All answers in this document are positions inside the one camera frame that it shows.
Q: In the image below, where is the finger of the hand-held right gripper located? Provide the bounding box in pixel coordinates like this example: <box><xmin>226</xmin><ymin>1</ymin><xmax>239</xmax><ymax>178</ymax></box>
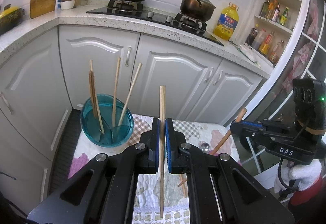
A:
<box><xmin>230</xmin><ymin>120</ymin><xmax>268</xmax><ymax>136</ymax></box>
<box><xmin>239</xmin><ymin>135</ymin><xmax>258</xmax><ymax>153</ymax></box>

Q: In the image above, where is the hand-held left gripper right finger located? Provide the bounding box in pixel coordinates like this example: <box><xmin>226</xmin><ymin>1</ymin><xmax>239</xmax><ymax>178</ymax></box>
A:
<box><xmin>165</xmin><ymin>118</ymin><xmax>296</xmax><ymax>224</ymax></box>

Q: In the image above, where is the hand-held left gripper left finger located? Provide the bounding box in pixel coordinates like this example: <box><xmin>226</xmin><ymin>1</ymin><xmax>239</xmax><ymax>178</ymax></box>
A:
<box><xmin>27</xmin><ymin>117</ymin><xmax>161</xmax><ymax>224</ymax></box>

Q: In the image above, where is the pale wooden chopstick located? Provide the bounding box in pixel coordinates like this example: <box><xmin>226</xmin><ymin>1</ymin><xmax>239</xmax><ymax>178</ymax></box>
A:
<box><xmin>180</xmin><ymin>174</ymin><xmax>188</xmax><ymax>198</ymax></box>
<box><xmin>118</xmin><ymin>62</ymin><xmax>142</xmax><ymax>126</ymax></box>
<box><xmin>159</xmin><ymin>86</ymin><xmax>166</xmax><ymax>218</ymax></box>
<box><xmin>89</xmin><ymin>59</ymin><xmax>105</xmax><ymax>135</ymax></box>
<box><xmin>111</xmin><ymin>57</ymin><xmax>121</xmax><ymax>128</ymax></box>

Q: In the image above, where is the teal and white utensil holder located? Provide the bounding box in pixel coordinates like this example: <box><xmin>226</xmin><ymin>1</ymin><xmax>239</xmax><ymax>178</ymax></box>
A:
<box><xmin>81</xmin><ymin>94</ymin><xmax>134</xmax><ymax>147</ymax></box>

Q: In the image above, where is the person's right forearm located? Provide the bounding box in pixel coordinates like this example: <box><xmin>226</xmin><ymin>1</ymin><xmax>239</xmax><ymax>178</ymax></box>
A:
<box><xmin>288</xmin><ymin>175</ymin><xmax>326</xmax><ymax>206</ymax></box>

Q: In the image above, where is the person's right hand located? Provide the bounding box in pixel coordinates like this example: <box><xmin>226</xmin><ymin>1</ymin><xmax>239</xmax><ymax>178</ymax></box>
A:
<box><xmin>275</xmin><ymin>159</ymin><xmax>322</xmax><ymax>194</ymax></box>

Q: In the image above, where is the patchwork quilted cloth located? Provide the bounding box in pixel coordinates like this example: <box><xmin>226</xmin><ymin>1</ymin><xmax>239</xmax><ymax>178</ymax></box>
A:
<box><xmin>69</xmin><ymin>113</ymin><xmax>242</xmax><ymax>224</ymax></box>

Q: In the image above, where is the white cabinet door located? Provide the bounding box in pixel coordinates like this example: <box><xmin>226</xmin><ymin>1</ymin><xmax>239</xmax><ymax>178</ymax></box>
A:
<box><xmin>0</xmin><ymin>27</ymin><xmax>72</xmax><ymax>163</ymax></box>
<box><xmin>131</xmin><ymin>34</ymin><xmax>224</xmax><ymax>126</ymax></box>
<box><xmin>204</xmin><ymin>58</ymin><xmax>266</xmax><ymax>129</ymax></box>
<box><xmin>0</xmin><ymin>108</ymin><xmax>55</xmax><ymax>214</ymax></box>
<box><xmin>58</xmin><ymin>25</ymin><xmax>141</xmax><ymax>115</ymax></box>

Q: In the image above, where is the white framed glass door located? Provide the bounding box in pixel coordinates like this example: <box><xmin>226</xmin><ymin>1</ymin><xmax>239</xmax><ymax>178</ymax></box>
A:
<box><xmin>239</xmin><ymin>0</ymin><xmax>326</xmax><ymax>189</ymax></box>

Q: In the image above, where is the pink floral cloth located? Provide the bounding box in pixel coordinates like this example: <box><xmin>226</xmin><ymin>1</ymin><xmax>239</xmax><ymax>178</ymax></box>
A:
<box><xmin>283</xmin><ymin>5</ymin><xmax>322</xmax><ymax>88</ymax></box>

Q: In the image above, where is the group of condiment bottles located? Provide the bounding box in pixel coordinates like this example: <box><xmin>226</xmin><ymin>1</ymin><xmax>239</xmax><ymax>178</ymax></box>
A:
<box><xmin>244</xmin><ymin>0</ymin><xmax>303</xmax><ymax>65</ymax></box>

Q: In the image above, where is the white corner shelf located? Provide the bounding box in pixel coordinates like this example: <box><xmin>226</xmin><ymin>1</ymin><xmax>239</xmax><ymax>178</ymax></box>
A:
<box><xmin>243</xmin><ymin>0</ymin><xmax>303</xmax><ymax>68</ymax></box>

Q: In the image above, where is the dark ribbed floor mat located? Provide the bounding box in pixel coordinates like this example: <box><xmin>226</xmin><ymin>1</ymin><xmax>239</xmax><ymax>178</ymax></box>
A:
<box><xmin>50</xmin><ymin>109</ymin><xmax>86</xmax><ymax>189</ymax></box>

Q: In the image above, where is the yellow cooking oil bottle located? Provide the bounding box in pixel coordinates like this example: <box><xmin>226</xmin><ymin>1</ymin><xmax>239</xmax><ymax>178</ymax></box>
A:
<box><xmin>213</xmin><ymin>2</ymin><xmax>240</xmax><ymax>41</ymax></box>

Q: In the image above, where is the black gas stove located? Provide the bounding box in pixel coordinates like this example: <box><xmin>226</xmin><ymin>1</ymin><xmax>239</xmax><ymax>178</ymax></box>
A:
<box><xmin>87</xmin><ymin>0</ymin><xmax>225</xmax><ymax>46</ymax></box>

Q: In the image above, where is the speckled stone countertop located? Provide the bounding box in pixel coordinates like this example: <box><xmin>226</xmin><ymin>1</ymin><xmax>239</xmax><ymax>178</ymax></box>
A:
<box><xmin>0</xmin><ymin>5</ymin><xmax>272</xmax><ymax>79</ymax></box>

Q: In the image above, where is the dark cooking pot with lid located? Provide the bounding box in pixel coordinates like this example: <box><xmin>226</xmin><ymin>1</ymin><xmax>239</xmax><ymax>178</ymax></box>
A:
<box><xmin>180</xmin><ymin>0</ymin><xmax>216</xmax><ymax>22</ymax></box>

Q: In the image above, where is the white bowl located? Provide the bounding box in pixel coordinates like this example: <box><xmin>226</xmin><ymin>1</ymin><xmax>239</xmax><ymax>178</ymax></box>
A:
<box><xmin>60</xmin><ymin>0</ymin><xmax>76</xmax><ymax>10</ymax></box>

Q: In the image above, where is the yellow lidded casserole pot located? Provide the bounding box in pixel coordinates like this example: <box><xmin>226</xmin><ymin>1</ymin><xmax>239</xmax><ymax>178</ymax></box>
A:
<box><xmin>0</xmin><ymin>6</ymin><xmax>25</xmax><ymax>36</ymax></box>

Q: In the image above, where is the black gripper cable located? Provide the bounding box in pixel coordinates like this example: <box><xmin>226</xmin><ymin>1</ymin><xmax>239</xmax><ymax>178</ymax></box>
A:
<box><xmin>278</xmin><ymin>158</ymin><xmax>299</xmax><ymax>196</ymax></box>

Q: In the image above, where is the metal cabinet handle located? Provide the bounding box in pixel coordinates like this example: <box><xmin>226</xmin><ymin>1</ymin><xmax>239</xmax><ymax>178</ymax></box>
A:
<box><xmin>0</xmin><ymin>92</ymin><xmax>14</xmax><ymax>115</ymax></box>
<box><xmin>213</xmin><ymin>70</ymin><xmax>223</xmax><ymax>85</ymax></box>
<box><xmin>204</xmin><ymin>67</ymin><xmax>214</xmax><ymax>83</ymax></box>
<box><xmin>125</xmin><ymin>46</ymin><xmax>132</xmax><ymax>67</ymax></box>

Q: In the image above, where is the black cord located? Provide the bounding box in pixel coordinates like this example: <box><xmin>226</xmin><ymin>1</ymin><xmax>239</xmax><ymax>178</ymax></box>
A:
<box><xmin>0</xmin><ymin>171</ymin><xmax>17</xmax><ymax>181</ymax></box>

